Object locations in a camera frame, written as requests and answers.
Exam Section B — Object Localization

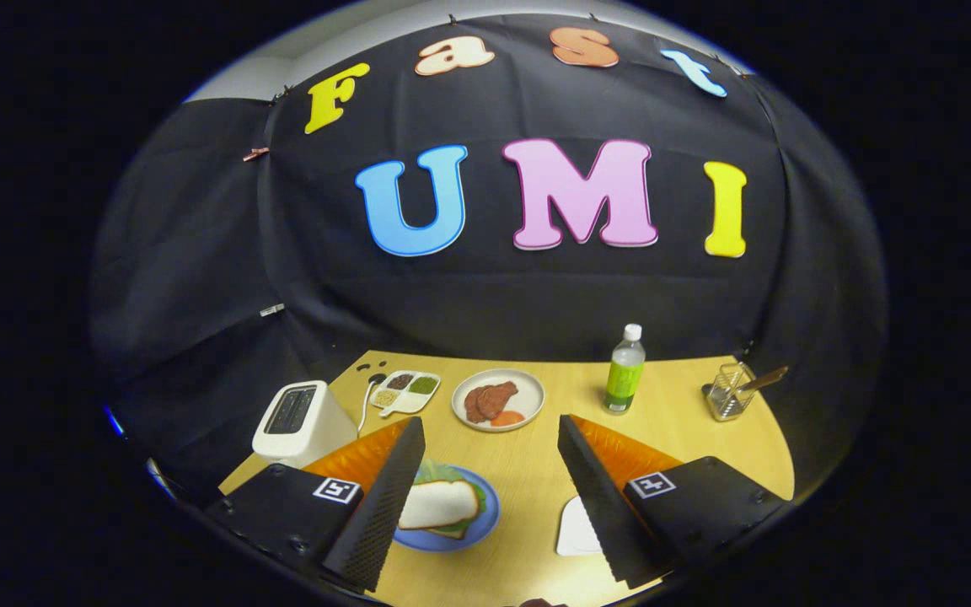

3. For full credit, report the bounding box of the green lettuce leaf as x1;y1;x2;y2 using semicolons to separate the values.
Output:
412;459;488;540

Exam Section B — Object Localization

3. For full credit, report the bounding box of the white toaster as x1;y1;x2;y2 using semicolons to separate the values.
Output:
252;380;358;470

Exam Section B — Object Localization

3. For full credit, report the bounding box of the white divided dish of beans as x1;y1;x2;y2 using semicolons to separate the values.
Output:
370;370;442;418

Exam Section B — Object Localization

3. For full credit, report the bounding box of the blue round plate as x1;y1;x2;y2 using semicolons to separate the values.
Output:
393;466;502;553

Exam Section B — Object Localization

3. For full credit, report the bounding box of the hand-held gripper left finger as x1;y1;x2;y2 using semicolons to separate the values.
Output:
203;416;427;594

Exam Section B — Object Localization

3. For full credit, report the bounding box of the green label plastic bottle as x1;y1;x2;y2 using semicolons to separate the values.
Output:
603;324;646;416

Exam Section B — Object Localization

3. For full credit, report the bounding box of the black backdrop cloth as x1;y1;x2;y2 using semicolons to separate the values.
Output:
89;13;889;498

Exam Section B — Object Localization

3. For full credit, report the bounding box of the beige round plate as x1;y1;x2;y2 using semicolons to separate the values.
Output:
451;368;546;433

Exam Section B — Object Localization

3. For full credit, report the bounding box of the metal wire rack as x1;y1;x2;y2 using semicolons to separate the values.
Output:
702;362;758;422

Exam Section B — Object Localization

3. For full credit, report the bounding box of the toast slice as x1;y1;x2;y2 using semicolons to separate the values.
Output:
399;481;480;531

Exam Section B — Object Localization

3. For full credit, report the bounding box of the white toaster cable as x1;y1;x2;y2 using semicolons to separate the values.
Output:
357;378;381;435

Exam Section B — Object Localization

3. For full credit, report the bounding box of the white square plate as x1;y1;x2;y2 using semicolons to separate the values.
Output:
555;495;604;557

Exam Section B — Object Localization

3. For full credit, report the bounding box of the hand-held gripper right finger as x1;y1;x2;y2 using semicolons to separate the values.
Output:
556;413;791;591

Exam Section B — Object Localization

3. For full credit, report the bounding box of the brown cooked meat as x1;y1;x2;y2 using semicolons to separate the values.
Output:
463;381;519;425

